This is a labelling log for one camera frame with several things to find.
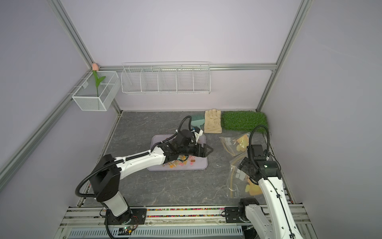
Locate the small white mesh basket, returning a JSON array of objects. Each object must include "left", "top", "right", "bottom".
[{"left": 72, "top": 71, "right": 121, "bottom": 112}]

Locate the pile of loose candies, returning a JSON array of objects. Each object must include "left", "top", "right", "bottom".
[{"left": 162, "top": 155, "right": 196, "bottom": 169}]

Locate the long white wire basket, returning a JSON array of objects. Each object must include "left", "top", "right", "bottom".
[{"left": 121, "top": 61, "right": 211, "bottom": 94}]

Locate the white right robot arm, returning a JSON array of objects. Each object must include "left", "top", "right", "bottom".
[{"left": 238, "top": 125, "right": 302, "bottom": 239}]

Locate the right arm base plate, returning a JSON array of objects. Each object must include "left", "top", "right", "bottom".
[{"left": 222, "top": 207, "right": 248, "bottom": 223}]

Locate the beige work glove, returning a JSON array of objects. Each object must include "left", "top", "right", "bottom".
[{"left": 204, "top": 109, "right": 222, "bottom": 134}]

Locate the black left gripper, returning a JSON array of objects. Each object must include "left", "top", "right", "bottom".
[{"left": 180, "top": 143, "right": 214, "bottom": 158}]

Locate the pink artificial tulip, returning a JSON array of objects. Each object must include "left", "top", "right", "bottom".
[{"left": 92, "top": 63, "right": 106, "bottom": 97}]

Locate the ziploc bag of candies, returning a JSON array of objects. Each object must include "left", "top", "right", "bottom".
[
  {"left": 219, "top": 132, "right": 250, "bottom": 156},
  {"left": 236, "top": 169, "right": 263, "bottom": 196},
  {"left": 227, "top": 153, "right": 250, "bottom": 199}
]

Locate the green artificial grass mat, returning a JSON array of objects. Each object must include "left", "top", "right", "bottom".
[{"left": 221, "top": 111, "right": 269, "bottom": 132}]

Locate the lilac plastic tray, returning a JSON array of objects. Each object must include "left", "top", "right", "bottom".
[{"left": 147, "top": 133, "right": 209, "bottom": 171}]

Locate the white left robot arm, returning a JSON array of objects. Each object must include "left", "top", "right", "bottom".
[{"left": 75, "top": 123, "right": 213, "bottom": 217}]

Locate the green hand broom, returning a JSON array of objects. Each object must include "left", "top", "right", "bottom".
[{"left": 191, "top": 115, "right": 205, "bottom": 127}]

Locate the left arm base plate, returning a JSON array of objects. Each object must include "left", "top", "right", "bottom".
[{"left": 105, "top": 208, "right": 147, "bottom": 225}]

